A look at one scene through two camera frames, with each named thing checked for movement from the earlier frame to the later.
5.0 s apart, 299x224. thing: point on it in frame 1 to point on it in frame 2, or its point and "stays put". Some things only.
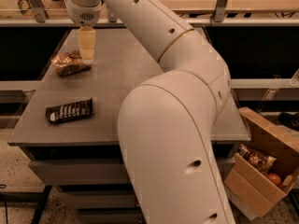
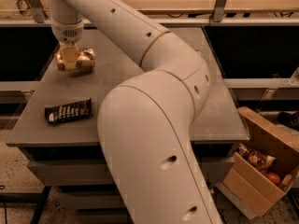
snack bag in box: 260,159 stays put
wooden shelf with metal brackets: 202,6 stays put
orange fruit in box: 275,179 stays put
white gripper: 85,14 to 68,34
